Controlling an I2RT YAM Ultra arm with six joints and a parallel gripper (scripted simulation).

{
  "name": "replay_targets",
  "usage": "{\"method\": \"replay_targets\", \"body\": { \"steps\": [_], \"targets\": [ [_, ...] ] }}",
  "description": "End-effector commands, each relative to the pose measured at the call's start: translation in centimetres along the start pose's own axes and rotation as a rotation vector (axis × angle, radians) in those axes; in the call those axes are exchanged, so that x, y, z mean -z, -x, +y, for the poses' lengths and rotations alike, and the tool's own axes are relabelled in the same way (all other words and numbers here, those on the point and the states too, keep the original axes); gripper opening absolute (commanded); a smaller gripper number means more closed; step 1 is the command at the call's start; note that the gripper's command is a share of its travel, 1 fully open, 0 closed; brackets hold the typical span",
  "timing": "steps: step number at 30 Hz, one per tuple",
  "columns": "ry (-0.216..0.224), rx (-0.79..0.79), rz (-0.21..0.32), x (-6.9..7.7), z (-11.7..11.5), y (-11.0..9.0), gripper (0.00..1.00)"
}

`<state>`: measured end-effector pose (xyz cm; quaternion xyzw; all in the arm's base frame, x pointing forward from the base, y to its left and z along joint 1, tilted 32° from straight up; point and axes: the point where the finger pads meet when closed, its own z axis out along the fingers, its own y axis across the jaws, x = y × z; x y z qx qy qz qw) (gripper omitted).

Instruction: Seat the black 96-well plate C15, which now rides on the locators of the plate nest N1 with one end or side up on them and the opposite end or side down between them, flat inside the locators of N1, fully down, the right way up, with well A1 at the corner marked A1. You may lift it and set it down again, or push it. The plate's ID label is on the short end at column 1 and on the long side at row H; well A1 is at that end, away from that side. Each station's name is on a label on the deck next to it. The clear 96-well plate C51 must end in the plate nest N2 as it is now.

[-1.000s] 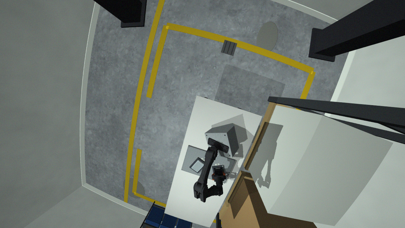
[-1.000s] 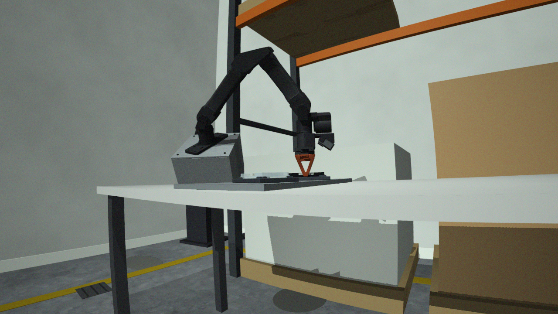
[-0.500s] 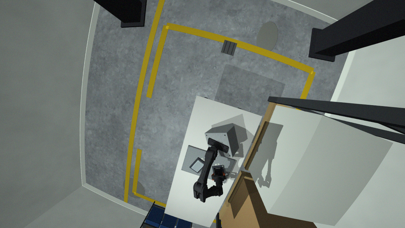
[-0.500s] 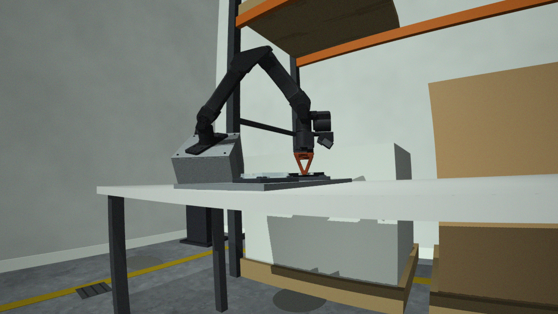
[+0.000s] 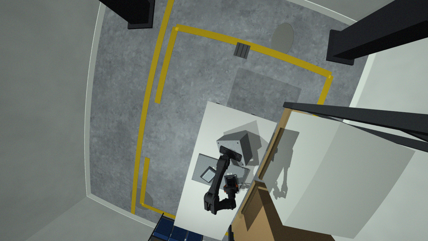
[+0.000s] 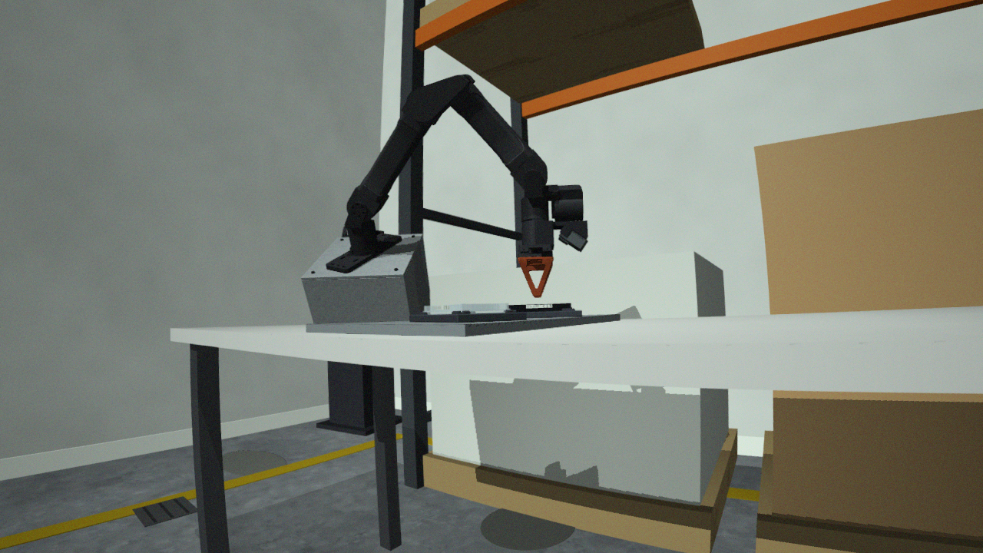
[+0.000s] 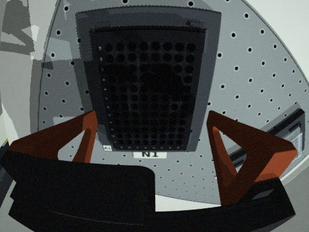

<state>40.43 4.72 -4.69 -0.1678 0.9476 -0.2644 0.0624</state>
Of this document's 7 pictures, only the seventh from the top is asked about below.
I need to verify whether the white label with black text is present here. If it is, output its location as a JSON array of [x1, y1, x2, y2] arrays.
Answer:
[[133, 152, 167, 159]]

